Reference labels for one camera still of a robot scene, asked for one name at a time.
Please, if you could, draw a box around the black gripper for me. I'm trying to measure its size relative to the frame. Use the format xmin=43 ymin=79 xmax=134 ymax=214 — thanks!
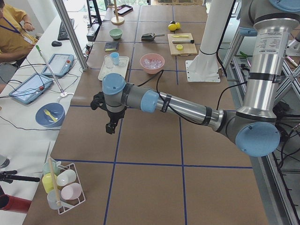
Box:
xmin=90 ymin=92 xmax=125 ymax=134

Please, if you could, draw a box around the metal ice scoop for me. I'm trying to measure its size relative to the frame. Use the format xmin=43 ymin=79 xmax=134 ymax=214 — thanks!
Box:
xmin=141 ymin=32 xmax=165 ymax=41

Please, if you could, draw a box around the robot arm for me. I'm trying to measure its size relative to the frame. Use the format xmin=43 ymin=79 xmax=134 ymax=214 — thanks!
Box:
xmin=90 ymin=0 xmax=300 ymax=157

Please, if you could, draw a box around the white cup in rack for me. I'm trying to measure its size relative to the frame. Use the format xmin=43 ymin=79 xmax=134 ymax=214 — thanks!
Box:
xmin=56 ymin=169 xmax=77 ymax=187

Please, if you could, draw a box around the light blue cup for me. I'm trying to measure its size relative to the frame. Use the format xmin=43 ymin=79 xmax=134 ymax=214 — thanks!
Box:
xmin=110 ymin=52 xmax=120 ymax=65

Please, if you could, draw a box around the pink cup in rack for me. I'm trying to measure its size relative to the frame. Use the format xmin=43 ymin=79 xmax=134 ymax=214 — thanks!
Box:
xmin=61 ymin=183 xmax=82 ymax=200

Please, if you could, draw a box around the clear ice cubes pile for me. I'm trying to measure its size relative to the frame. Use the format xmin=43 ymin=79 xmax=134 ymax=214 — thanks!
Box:
xmin=142 ymin=58 xmax=163 ymax=70

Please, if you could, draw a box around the green cup in rack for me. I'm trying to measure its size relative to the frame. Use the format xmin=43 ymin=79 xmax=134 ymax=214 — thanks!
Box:
xmin=43 ymin=160 xmax=60 ymax=176

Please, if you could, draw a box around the yellow cup in rack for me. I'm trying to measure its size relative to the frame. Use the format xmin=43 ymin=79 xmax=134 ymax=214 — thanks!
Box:
xmin=42 ymin=173 xmax=54 ymax=194

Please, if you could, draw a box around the grey-blue cup in rack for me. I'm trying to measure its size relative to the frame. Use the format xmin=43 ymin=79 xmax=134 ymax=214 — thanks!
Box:
xmin=47 ymin=189 xmax=62 ymax=210

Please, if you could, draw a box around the blue bowl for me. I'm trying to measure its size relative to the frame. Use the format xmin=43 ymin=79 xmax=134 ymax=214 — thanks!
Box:
xmin=35 ymin=102 xmax=65 ymax=128

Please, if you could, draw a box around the white serving tray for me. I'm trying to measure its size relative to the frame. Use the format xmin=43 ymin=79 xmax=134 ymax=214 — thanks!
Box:
xmin=98 ymin=56 xmax=129 ymax=81

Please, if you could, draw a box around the clear wine glass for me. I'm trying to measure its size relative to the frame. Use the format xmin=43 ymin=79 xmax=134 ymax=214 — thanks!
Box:
xmin=104 ymin=55 xmax=114 ymax=70

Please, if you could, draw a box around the yellow plastic fork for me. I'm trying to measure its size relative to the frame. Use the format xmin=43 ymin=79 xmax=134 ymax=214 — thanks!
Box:
xmin=43 ymin=109 xmax=57 ymax=122

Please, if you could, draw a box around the pink bowl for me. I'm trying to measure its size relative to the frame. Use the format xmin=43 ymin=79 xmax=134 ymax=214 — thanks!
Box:
xmin=140 ymin=53 xmax=165 ymax=75

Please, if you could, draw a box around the far teach pendant tablet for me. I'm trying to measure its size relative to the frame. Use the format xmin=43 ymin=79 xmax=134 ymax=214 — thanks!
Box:
xmin=48 ymin=53 xmax=74 ymax=78

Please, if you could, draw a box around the teach pendant tablet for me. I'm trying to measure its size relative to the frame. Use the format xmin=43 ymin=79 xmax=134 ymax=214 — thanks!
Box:
xmin=48 ymin=53 xmax=74 ymax=78
xmin=9 ymin=73 xmax=53 ymax=105

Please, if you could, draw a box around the dark grey folded cloth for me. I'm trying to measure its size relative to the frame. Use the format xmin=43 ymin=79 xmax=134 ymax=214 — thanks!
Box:
xmin=105 ymin=42 xmax=119 ymax=52

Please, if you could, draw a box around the near teach pendant tablet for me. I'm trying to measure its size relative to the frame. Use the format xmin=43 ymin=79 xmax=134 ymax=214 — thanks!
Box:
xmin=9 ymin=73 xmax=53 ymax=105

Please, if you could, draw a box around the green ceramic bowl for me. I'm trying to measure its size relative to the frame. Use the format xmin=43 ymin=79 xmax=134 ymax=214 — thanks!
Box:
xmin=109 ymin=28 xmax=123 ymax=40

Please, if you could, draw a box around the black computer mouse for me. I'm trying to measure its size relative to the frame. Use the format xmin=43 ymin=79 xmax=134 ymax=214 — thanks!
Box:
xmin=51 ymin=41 xmax=62 ymax=47

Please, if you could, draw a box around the black keyboard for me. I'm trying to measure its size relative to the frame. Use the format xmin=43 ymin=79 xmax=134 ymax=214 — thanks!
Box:
xmin=57 ymin=22 xmax=69 ymax=41

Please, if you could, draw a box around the lemon half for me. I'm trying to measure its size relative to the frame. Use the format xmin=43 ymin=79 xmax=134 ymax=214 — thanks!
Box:
xmin=176 ymin=45 xmax=183 ymax=51

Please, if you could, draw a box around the metal rod with green tip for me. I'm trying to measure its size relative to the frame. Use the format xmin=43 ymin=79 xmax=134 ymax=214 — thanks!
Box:
xmin=35 ymin=45 xmax=65 ymax=97

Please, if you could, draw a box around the wooden paper towel stand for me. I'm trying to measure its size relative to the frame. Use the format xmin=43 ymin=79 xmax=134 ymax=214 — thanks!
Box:
xmin=111 ymin=0 xmax=125 ymax=25

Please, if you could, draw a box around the wooden cutting board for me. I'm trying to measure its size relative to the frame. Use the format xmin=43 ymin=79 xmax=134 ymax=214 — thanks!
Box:
xmin=167 ymin=33 xmax=198 ymax=56

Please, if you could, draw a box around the yellow plastic knife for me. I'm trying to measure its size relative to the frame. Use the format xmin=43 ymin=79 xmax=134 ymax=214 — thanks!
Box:
xmin=171 ymin=35 xmax=189 ymax=38

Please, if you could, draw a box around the black tripod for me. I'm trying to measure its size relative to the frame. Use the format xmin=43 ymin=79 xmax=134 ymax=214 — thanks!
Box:
xmin=0 ymin=170 xmax=40 ymax=184

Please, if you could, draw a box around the metal muddler bar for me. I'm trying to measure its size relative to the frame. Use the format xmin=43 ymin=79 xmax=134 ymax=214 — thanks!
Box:
xmin=172 ymin=39 xmax=195 ymax=44

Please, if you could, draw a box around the yellow lemon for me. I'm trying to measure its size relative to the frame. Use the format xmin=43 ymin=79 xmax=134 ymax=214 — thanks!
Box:
xmin=175 ymin=22 xmax=181 ymax=30
xmin=168 ymin=23 xmax=177 ymax=31

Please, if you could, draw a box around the red cylinder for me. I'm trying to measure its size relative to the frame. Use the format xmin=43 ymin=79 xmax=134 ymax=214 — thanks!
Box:
xmin=0 ymin=195 xmax=31 ymax=213

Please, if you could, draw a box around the person in yellow shirt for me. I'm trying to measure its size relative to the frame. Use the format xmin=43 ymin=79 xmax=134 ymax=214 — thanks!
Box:
xmin=0 ymin=0 xmax=38 ymax=67

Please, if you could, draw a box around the white wire cup rack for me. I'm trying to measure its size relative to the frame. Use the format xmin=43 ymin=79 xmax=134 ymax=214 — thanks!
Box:
xmin=47 ymin=158 xmax=86 ymax=215

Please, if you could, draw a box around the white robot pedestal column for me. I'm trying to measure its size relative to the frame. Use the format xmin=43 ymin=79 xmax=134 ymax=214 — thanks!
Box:
xmin=186 ymin=0 xmax=235 ymax=83

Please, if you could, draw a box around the aluminium frame post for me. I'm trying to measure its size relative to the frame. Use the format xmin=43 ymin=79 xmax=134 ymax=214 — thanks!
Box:
xmin=53 ymin=0 xmax=88 ymax=71

